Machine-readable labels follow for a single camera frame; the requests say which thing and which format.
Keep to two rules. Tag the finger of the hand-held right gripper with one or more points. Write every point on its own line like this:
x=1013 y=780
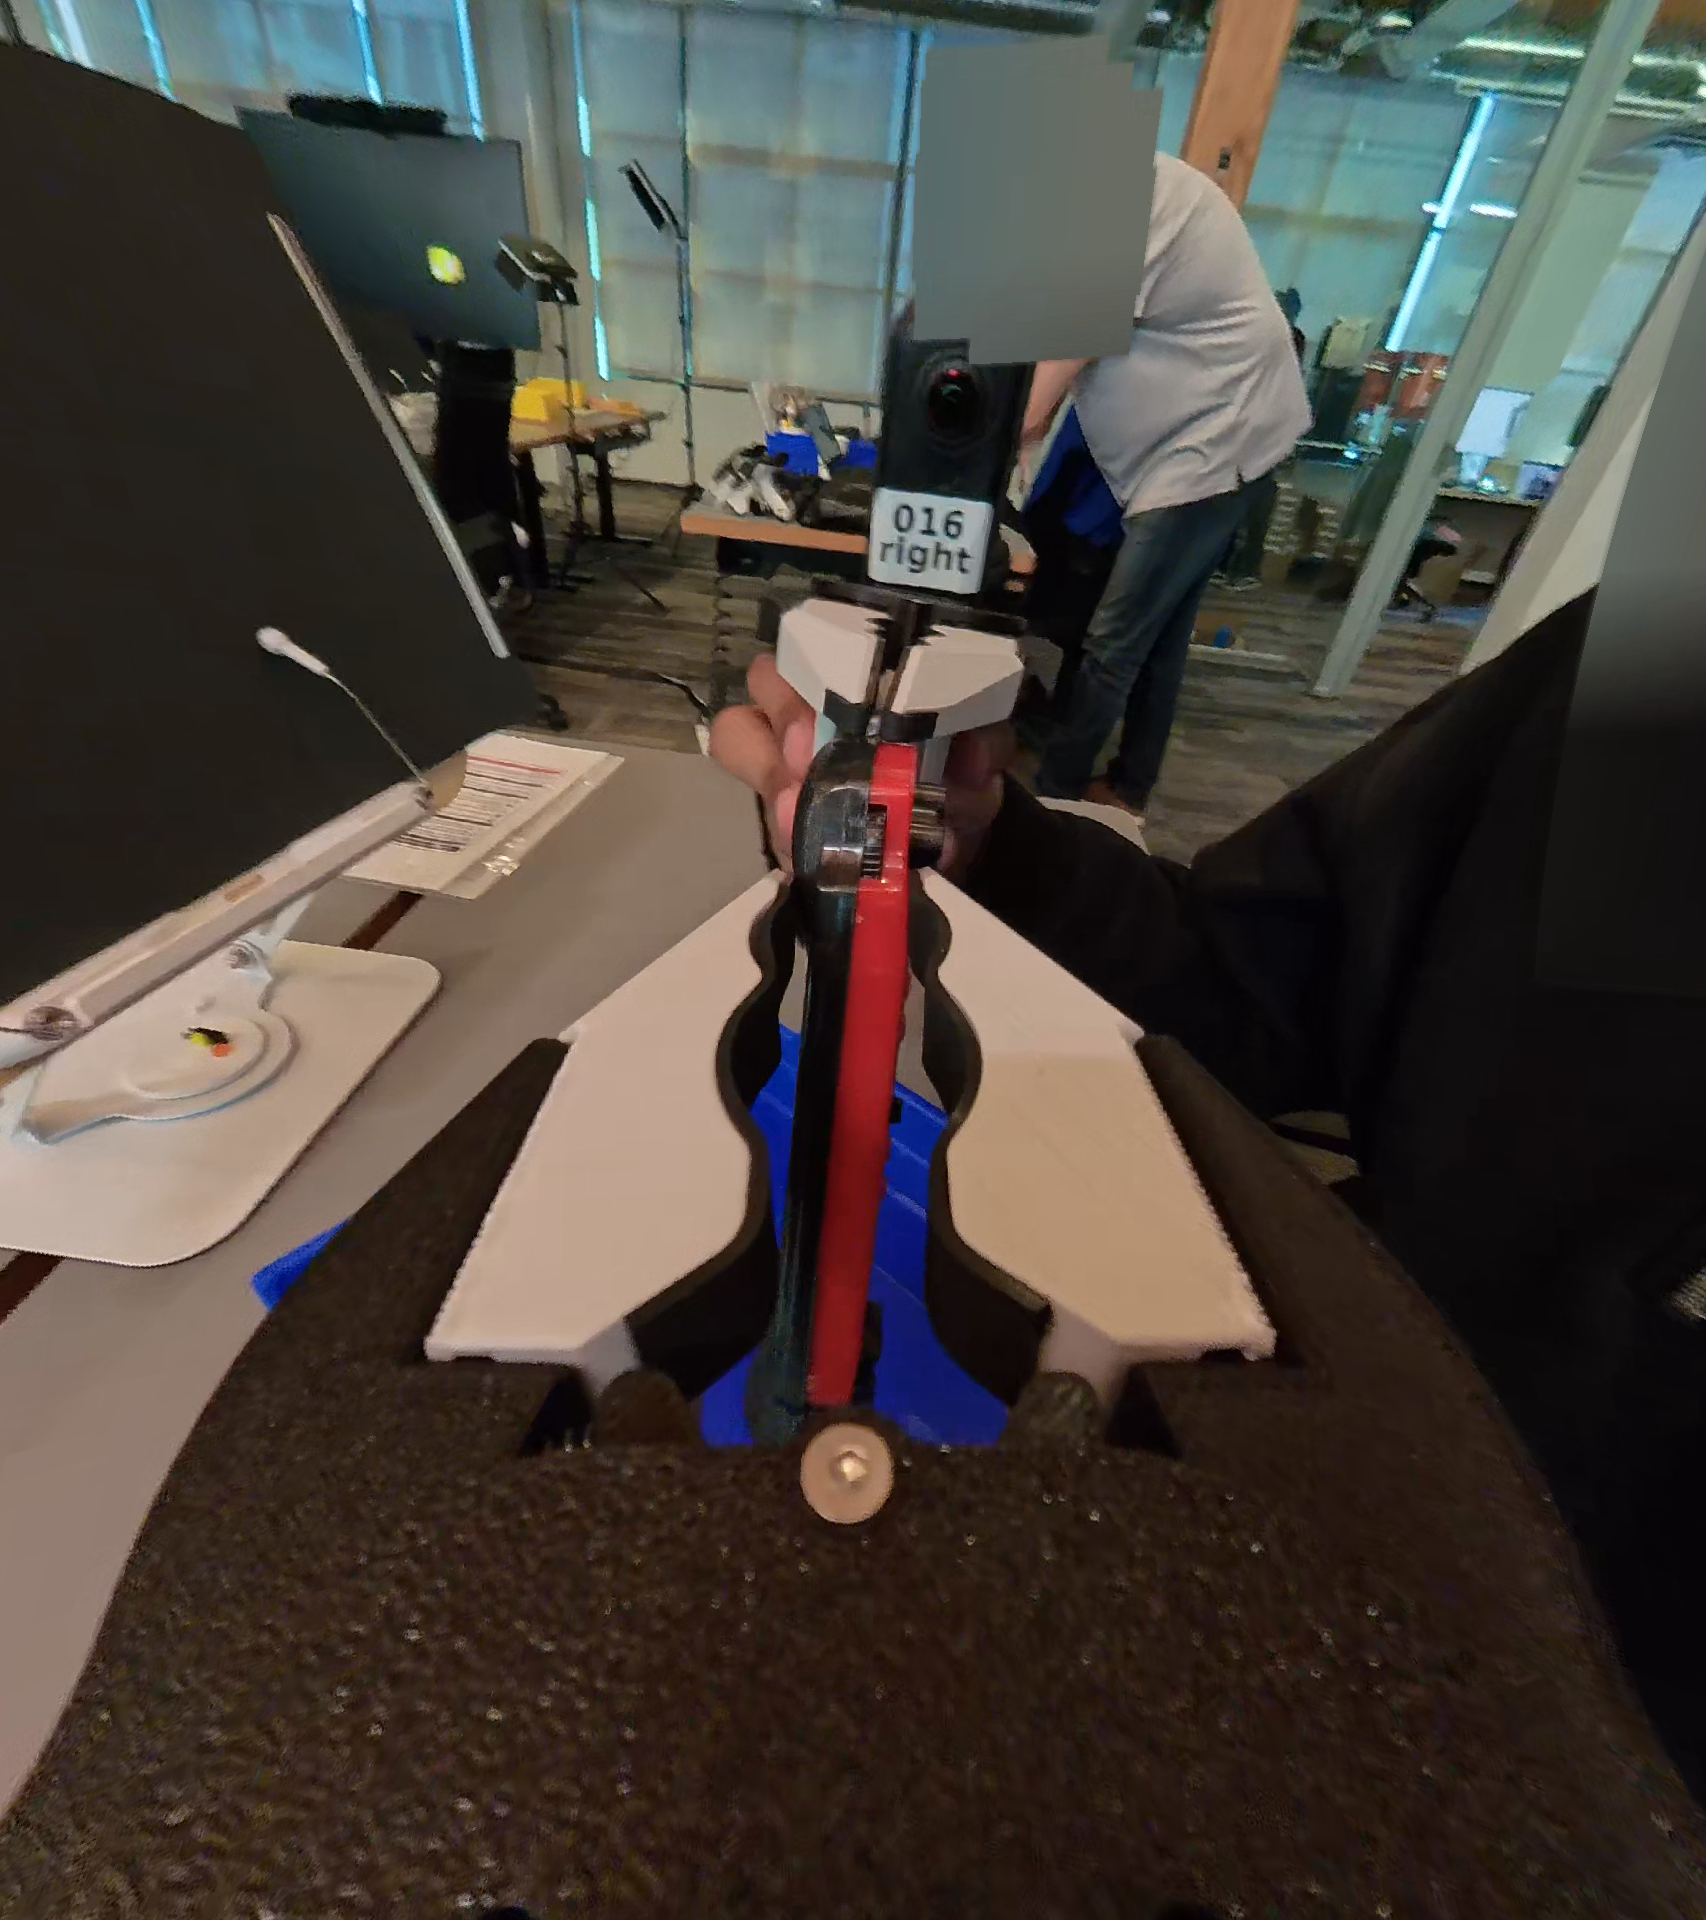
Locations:
x=967 y=675
x=822 y=652

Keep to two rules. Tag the blue plastic bin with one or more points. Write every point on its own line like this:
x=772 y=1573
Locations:
x=901 y=1200

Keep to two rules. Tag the large black board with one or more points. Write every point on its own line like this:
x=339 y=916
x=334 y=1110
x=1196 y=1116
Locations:
x=118 y=525

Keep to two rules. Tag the small orange black object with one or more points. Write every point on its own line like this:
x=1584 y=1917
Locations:
x=204 y=1038

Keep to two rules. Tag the paper sheet in plastic sleeve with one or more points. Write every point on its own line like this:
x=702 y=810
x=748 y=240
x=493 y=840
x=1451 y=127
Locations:
x=493 y=810

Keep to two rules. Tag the large black monitor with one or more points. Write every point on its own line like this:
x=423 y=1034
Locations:
x=372 y=224

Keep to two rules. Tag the white laptop stand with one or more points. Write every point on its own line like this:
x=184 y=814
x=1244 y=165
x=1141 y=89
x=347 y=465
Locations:
x=193 y=1171

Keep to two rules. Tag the black tripod light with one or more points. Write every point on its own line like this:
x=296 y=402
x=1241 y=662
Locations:
x=650 y=195

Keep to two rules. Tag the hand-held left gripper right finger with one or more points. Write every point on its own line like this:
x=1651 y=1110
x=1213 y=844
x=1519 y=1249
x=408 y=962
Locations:
x=1092 y=1184

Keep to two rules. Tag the camera on tripod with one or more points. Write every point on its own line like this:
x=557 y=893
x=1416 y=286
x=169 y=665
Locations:
x=538 y=267

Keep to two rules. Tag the person's right forearm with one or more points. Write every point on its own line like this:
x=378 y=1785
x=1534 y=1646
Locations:
x=1169 y=931

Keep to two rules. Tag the person's right hand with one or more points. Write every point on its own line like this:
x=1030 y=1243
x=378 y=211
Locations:
x=756 y=743

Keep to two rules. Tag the red handheld game toy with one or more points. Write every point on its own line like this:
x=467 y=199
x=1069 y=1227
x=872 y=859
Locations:
x=853 y=1125

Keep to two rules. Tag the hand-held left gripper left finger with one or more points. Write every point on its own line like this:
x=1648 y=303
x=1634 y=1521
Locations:
x=613 y=1184

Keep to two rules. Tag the yellow plastic bin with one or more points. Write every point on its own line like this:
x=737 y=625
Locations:
x=553 y=404

